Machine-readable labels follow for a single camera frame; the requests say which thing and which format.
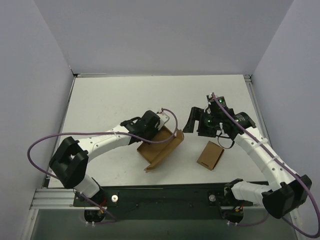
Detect cardboard box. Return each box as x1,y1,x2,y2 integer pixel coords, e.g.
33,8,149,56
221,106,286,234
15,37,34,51
137,129,184,173
196,141,225,171

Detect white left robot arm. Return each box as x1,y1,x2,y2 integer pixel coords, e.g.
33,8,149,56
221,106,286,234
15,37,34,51
49,110,170,206

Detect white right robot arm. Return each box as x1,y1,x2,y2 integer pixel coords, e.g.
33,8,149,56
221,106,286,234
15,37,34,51
183,96,312,219

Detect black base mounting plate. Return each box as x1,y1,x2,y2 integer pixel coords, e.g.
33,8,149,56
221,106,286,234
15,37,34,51
72,183,255,222

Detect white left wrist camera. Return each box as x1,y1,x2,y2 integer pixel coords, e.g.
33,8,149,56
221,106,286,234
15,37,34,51
156,111,170,130

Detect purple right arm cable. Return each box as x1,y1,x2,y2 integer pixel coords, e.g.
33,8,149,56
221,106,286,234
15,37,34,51
209,92,320,238

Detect aluminium front rail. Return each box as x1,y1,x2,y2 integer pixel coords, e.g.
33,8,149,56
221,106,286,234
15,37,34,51
29,187,300,211

